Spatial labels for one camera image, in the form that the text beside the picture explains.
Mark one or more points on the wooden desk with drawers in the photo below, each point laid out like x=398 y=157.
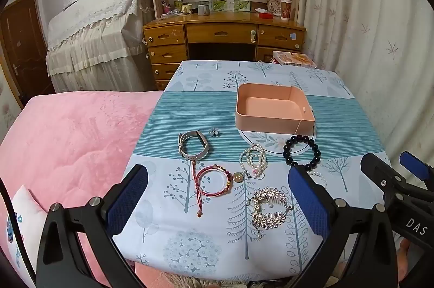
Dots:
x=220 y=32

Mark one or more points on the cream shaggy cloth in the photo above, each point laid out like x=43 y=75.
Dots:
x=203 y=283

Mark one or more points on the pink square box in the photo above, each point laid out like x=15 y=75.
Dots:
x=271 y=123

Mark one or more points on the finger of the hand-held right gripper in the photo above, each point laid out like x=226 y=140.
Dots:
x=412 y=164
x=376 y=166

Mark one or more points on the pink fleece blanket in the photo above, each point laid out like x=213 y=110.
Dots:
x=84 y=145

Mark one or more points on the tree print tablecloth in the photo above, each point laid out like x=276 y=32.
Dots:
x=190 y=111

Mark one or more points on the green leaf picture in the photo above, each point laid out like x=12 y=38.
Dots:
x=219 y=5
x=241 y=5

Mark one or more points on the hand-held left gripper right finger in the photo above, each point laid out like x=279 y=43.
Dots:
x=309 y=203

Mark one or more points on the patterned flower pot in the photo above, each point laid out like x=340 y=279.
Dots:
x=273 y=6

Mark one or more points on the lace covered piano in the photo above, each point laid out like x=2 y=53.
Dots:
x=95 y=20

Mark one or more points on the red patterned cup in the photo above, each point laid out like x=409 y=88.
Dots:
x=286 y=9

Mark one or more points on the colourful printed box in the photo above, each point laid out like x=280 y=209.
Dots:
x=293 y=59

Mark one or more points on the brown wooden door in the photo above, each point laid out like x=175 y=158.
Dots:
x=23 y=37

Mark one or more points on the red tissue box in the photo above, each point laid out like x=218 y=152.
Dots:
x=265 y=15

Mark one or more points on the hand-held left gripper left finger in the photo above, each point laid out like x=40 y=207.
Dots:
x=129 y=199

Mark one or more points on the white floral curtain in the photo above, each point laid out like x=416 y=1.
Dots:
x=356 y=20

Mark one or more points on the white mug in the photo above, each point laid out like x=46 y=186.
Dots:
x=186 y=9

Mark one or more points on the white printed pillow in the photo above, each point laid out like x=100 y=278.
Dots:
x=23 y=206

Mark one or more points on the grey cup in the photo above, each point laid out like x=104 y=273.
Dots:
x=203 y=10

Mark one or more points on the pen holder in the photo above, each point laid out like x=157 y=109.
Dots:
x=167 y=8

